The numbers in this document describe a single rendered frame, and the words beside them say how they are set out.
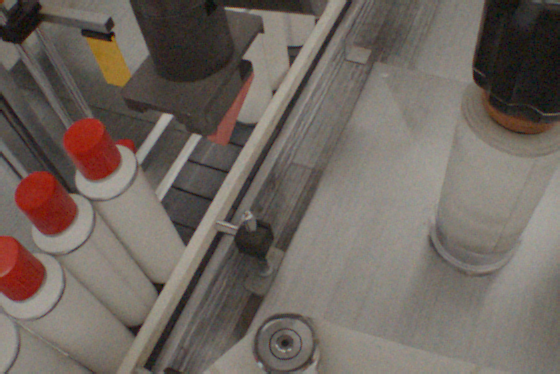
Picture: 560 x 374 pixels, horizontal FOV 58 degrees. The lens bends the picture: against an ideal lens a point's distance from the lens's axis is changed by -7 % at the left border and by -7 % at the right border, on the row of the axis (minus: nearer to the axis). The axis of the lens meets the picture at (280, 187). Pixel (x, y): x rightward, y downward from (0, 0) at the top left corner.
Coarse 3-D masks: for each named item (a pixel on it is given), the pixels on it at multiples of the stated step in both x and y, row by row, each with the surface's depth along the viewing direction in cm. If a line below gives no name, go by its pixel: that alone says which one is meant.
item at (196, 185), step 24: (336, 24) 71; (288, 48) 69; (312, 72) 68; (216, 144) 61; (240, 144) 61; (192, 168) 60; (216, 168) 60; (168, 192) 58; (192, 192) 58; (216, 192) 58; (240, 192) 57; (168, 216) 57; (192, 216) 56; (216, 240) 54; (192, 288) 52
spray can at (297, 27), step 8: (288, 16) 64; (296, 16) 64; (304, 16) 65; (312, 16) 66; (288, 24) 66; (296, 24) 65; (304, 24) 66; (312, 24) 67; (288, 32) 67; (296, 32) 66; (304, 32) 67; (288, 40) 68; (296, 40) 68; (304, 40) 68; (296, 48) 69
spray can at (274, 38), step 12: (264, 12) 55; (276, 12) 56; (264, 24) 56; (276, 24) 57; (264, 36) 57; (276, 36) 58; (276, 48) 59; (276, 60) 61; (288, 60) 64; (276, 72) 62; (276, 84) 64
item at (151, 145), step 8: (160, 120) 53; (168, 120) 53; (176, 120) 54; (160, 128) 53; (168, 128) 53; (152, 136) 52; (160, 136) 52; (144, 144) 52; (152, 144) 52; (160, 144) 53; (136, 152) 51; (144, 152) 51; (152, 152) 52; (144, 160) 51; (144, 168) 51
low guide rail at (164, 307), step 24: (336, 0) 68; (312, 48) 64; (288, 72) 62; (288, 96) 61; (264, 120) 58; (264, 144) 58; (240, 168) 55; (216, 216) 52; (192, 240) 51; (192, 264) 50; (168, 288) 48; (168, 312) 48; (144, 336) 46; (144, 360) 46
